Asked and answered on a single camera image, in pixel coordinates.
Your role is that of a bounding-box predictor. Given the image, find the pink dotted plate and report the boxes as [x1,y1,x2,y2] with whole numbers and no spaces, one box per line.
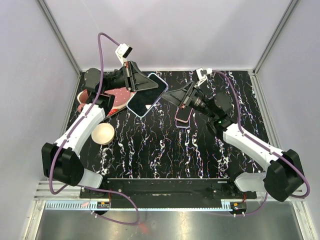
[105,87,133,108]

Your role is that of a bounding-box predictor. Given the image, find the phone in purple case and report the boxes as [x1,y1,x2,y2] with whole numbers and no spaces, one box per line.
[175,120,190,129]

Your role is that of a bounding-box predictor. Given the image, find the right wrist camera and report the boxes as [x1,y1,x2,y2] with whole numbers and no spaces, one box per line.
[196,67,213,88]

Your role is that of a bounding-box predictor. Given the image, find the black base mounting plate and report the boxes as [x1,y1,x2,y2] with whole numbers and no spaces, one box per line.
[79,177,258,201]

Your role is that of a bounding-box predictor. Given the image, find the pink mug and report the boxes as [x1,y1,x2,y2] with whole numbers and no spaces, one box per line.
[77,89,89,113]

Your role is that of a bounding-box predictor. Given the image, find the phone in pink case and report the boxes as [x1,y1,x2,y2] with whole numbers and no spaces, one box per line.
[174,107,192,123]

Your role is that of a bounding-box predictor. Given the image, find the phone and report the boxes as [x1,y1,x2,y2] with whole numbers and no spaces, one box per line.
[126,73,169,118]
[174,107,192,123]
[175,120,190,129]

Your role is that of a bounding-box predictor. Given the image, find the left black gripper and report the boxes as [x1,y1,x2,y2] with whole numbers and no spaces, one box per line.
[103,60,160,93]

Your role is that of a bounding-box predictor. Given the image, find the beige wooden bowl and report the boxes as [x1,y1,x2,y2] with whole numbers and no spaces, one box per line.
[91,123,115,145]

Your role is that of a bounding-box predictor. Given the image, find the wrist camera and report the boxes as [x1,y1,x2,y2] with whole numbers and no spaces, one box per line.
[196,67,213,88]
[115,43,133,65]

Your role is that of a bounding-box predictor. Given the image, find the cream strawberry tray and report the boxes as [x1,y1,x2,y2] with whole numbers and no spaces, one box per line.
[107,92,135,117]

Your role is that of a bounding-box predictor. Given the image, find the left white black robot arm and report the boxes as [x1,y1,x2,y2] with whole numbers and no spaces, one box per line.
[41,61,168,198]

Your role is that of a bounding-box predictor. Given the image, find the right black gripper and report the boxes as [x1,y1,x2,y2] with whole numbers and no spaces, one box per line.
[158,82,214,120]

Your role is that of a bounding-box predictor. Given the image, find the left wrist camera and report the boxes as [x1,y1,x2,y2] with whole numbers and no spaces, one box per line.
[115,43,133,65]

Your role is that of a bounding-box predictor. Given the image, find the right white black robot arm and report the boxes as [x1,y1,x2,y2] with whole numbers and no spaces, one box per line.
[162,82,306,202]

